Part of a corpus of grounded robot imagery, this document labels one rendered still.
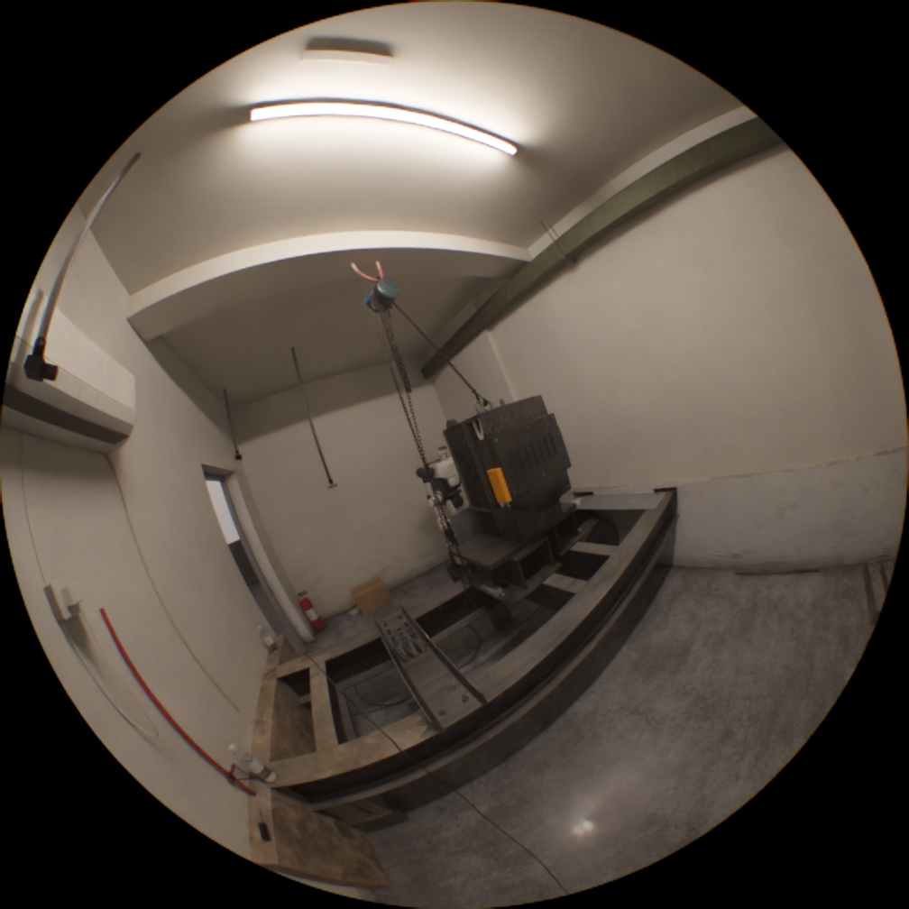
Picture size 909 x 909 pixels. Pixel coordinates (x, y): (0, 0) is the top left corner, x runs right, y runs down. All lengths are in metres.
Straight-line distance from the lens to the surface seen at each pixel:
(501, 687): 1.10
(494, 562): 1.38
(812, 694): 1.89
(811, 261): 2.15
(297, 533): 3.49
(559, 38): 1.65
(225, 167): 1.48
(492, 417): 1.38
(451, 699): 1.13
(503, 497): 1.23
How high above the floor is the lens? 1.53
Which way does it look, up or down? 3 degrees down
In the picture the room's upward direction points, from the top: 20 degrees counter-clockwise
